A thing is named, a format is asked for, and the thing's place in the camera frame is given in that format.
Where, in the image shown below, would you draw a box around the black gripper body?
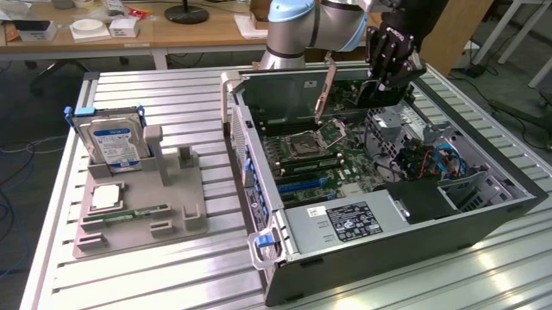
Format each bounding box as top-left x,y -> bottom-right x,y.
378,0 -> 451,78

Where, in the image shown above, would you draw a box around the green gpu card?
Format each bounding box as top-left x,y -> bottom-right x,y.
315,57 -> 410,126

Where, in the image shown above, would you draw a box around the RAM slot white latches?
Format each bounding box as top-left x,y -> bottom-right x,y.
259,116 -> 319,125
261,123 -> 321,132
281,166 -> 344,178
277,158 -> 340,171

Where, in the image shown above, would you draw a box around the black expansion slot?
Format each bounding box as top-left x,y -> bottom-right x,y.
279,172 -> 332,185

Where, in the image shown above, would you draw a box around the blue expansion slot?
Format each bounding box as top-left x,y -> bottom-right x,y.
276,177 -> 324,195

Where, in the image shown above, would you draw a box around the wooden cabinet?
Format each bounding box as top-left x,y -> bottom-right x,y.
372,0 -> 495,76

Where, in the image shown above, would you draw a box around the black power adapter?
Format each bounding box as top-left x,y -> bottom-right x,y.
463,63 -> 487,79

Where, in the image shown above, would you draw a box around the metal disk bay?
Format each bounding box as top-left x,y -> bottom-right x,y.
366,96 -> 452,152

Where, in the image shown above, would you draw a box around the metal socket cover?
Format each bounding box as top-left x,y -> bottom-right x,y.
317,118 -> 348,149

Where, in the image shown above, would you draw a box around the black floor stand base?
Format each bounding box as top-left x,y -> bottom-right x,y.
487,96 -> 552,126

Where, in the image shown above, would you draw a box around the cardboard box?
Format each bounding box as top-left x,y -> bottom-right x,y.
248,0 -> 277,23

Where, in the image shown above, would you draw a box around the white paper stack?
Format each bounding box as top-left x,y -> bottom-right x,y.
233,14 -> 271,39

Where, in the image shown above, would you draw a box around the green motherboard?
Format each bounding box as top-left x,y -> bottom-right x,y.
257,116 -> 388,207

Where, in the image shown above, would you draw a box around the CPU socket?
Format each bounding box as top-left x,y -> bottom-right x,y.
285,132 -> 324,159

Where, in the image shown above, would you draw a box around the wooden desk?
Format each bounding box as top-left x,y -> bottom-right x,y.
0,0 -> 388,62

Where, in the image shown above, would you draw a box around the black lamp base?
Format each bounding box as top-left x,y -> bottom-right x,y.
162,0 -> 211,25

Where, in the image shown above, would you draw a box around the grey power supply unit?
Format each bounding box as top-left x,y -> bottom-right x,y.
281,190 -> 410,256

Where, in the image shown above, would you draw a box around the black open PC case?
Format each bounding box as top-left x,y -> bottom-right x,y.
219,63 -> 549,307

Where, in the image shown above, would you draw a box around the white labelled box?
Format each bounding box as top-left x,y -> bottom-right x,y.
108,17 -> 141,38

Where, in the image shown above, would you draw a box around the white round holder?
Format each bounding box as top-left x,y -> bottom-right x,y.
68,18 -> 113,44

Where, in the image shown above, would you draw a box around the hard disk blue label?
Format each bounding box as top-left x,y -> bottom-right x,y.
70,111 -> 144,172

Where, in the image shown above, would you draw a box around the blue disk carrier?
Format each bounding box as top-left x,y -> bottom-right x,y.
62,102 -> 152,159

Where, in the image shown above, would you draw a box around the grey parts rack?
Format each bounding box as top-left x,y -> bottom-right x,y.
72,125 -> 208,260

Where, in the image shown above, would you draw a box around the green RAM stick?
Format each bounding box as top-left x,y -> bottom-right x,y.
82,203 -> 168,223

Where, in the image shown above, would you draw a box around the silver CPU chip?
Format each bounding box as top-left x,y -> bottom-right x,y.
92,185 -> 122,210

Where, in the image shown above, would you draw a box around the white box black lid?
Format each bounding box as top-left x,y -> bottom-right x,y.
13,19 -> 57,42

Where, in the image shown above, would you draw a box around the orange box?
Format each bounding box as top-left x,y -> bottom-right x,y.
0,21 -> 22,47

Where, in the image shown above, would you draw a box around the white table frame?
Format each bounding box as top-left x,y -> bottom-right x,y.
470,0 -> 552,88

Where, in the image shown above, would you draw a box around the black wire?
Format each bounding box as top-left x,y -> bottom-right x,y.
360,122 -> 402,182

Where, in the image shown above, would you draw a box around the red wire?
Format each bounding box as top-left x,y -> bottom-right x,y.
420,149 -> 432,179

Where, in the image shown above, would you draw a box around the blue wire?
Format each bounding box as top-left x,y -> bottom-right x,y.
432,143 -> 470,178

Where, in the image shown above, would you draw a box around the blue floor cable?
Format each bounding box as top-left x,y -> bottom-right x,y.
0,154 -> 34,278

